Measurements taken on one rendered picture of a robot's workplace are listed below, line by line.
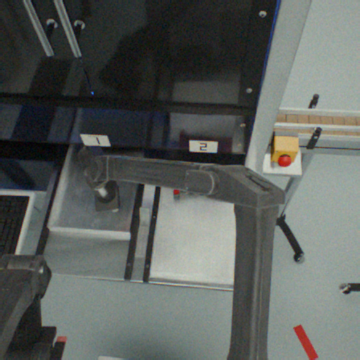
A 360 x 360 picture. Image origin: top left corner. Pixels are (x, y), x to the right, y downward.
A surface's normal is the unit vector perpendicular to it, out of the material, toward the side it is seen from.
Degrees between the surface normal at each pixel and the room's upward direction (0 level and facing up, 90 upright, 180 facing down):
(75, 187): 0
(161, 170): 52
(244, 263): 56
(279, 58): 90
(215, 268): 0
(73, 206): 0
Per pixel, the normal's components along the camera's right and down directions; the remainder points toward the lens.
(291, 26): -0.10, 0.89
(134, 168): -0.75, 0.02
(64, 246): -0.04, -0.45
